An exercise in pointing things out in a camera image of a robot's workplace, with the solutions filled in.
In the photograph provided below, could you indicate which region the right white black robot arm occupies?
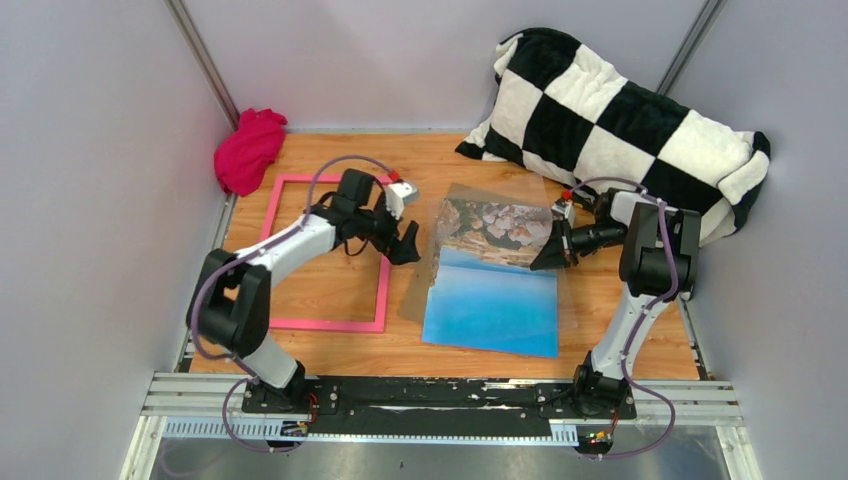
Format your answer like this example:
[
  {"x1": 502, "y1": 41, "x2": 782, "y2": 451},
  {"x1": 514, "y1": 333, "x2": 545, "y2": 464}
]
[{"x1": 530, "y1": 189, "x2": 701, "y2": 418}]

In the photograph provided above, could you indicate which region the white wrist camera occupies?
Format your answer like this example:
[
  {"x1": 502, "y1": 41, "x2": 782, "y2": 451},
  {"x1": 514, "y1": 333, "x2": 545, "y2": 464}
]
[
  {"x1": 384, "y1": 180, "x2": 420, "y2": 220},
  {"x1": 551, "y1": 197, "x2": 577, "y2": 227}
]

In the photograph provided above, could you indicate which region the beach landscape photo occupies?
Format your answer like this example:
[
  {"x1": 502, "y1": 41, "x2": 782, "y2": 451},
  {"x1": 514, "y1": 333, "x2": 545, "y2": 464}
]
[{"x1": 421, "y1": 198, "x2": 559, "y2": 359}]

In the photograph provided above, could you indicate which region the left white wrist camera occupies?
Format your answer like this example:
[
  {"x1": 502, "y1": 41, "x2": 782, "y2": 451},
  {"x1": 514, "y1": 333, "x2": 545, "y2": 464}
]
[{"x1": 384, "y1": 180, "x2": 420, "y2": 220}]

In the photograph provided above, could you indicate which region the clear acrylic glazing sheet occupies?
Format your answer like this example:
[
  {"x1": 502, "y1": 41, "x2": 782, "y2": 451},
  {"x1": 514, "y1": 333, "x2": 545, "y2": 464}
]
[{"x1": 428, "y1": 174, "x2": 577, "y2": 332}]

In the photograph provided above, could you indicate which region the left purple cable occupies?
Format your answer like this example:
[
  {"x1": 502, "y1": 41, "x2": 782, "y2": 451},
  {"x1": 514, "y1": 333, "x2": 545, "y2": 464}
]
[{"x1": 190, "y1": 154, "x2": 403, "y2": 455}]

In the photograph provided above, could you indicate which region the aluminium corner post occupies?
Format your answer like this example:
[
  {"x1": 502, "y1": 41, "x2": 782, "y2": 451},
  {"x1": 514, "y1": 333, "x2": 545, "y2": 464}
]
[
  {"x1": 656, "y1": 0, "x2": 727, "y2": 96},
  {"x1": 164, "y1": 0, "x2": 240, "y2": 130}
]

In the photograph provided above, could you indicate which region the pink picture frame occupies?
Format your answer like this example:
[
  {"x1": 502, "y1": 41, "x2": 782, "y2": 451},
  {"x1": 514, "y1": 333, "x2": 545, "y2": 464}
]
[{"x1": 259, "y1": 173, "x2": 391, "y2": 333}]

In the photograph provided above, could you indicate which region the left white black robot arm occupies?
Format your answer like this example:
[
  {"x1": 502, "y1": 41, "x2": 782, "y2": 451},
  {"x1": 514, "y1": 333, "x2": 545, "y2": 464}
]
[{"x1": 186, "y1": 169, "x2": 420, "y2": 413}]

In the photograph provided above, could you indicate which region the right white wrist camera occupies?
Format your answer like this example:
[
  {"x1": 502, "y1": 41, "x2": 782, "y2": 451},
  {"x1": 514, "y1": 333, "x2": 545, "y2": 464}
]
[{"x1": 551, "y1": 197, "x2": 577, "y2": 227}]

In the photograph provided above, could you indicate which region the left aluminium corner post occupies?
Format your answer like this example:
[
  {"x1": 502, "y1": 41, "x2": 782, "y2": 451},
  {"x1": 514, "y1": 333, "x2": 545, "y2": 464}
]
[{"x1": 164, "y1": 0, "x2": 240, "y2": 130}]

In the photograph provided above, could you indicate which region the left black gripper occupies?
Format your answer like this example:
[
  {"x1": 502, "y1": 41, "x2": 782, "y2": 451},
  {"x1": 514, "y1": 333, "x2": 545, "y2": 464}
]
[{"x1": 353, "y1": 193, "x2": 419, "y2": 265}]

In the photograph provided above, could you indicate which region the black white checkered pillow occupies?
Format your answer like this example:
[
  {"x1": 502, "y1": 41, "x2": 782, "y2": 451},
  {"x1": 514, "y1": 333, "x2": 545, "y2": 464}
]
[{"x1": 457, "y1": 27, "x2": 771, "y2": 244}]

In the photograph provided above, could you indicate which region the purple cable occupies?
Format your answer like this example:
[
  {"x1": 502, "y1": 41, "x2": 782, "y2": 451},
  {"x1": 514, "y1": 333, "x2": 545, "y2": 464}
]
[
  {"x1": 190, "y1": 154, "x2": 403, "y2": 455},
  {"x1": 561, "y1": 176, "x2": 684, "y2": 462}
]

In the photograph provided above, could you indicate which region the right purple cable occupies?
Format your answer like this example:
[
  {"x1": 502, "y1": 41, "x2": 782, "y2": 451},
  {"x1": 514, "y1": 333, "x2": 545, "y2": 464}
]
[{"x1": 561, "y1": 176, "x2": 684, "y2": 462}]

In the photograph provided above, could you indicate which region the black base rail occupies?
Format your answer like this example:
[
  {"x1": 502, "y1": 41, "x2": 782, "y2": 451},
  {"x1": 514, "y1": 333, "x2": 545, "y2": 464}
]
[{"x1": 241, "y1": 376, "x2": 637, "y2": 440}]

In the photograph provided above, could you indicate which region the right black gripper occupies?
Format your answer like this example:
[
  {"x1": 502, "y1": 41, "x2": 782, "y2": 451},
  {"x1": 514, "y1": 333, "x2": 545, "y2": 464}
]
[{"x1": 531, "y1": 217, "x2": 627, "y2": 272}]

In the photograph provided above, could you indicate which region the magenta cloth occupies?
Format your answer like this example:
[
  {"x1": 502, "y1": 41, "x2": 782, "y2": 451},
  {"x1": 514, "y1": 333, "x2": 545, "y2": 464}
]
[{"x1": 213, "y1": 108, "x2": 288, "y2": 196}]

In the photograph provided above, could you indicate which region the right aluminium corner post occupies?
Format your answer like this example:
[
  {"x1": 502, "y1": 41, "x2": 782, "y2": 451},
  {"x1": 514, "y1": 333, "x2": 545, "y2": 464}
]
[{"x1": 656, "y1": 0, "x2": 727, "y2": 96}]

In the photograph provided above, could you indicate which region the brown frame backing board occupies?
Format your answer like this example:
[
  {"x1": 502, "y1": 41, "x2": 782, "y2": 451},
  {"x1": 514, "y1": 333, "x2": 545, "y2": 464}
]
[{"x1": 398, "y1": 183, "x2": 510, "y2": 324}]

